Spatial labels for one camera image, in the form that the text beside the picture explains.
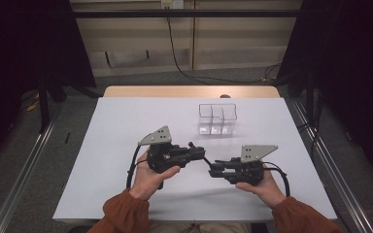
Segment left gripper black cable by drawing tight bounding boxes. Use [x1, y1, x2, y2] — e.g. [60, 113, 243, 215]
[125, 145, 144, 190]

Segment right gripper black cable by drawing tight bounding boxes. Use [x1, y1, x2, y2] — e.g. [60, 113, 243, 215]
[262, 160, 291, 198]

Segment black metal stand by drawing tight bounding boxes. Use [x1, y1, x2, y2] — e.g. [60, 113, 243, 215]
[37, 77, 51, 134]

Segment person's beige trouser legs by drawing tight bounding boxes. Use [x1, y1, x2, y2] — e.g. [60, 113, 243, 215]
[149, 221, 252, 233]

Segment white table cover sheet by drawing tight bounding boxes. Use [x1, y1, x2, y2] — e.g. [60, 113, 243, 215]
[51, 96, 338, 223]

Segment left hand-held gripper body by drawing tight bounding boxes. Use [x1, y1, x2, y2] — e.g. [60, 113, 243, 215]
[138, 125, 190, 174]

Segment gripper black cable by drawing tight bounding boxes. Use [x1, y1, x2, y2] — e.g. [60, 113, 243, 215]
[125, 145, 144, 190]
[262, 160, 291, 198]

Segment long black floor cable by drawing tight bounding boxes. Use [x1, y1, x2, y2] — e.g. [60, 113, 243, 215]
[165, 6, 283, 85]

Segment wooden table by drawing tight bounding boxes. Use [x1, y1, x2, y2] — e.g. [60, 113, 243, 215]
[102, 84, 281, 99]

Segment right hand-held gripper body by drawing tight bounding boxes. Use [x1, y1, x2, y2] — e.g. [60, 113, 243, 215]
[229, 144, 279, 187]

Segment aluminium floor rail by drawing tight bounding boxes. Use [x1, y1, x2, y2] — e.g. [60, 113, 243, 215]
[292, 98, 373, 233]
[0, 106, 64, 233]

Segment person's left hand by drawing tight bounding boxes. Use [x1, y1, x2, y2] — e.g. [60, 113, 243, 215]
[128, 150, 182, 202]

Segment person's right hand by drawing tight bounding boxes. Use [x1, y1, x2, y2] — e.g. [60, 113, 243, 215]
[235, 163, 289, 210]

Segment clear plastic organizer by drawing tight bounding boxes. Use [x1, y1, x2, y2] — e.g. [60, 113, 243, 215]
[197, 102, 238, 136]

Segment black curtain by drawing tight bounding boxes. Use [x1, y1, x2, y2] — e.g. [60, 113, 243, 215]
[276, 0, 373, 183]
[0, 0, 96, 169]

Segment black horizontal metal bar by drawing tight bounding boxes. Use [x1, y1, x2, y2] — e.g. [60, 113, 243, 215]
[72, 9, 302, 18]

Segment white wall outlet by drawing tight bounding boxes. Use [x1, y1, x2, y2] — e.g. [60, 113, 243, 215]
[160, 0, 185, 10]

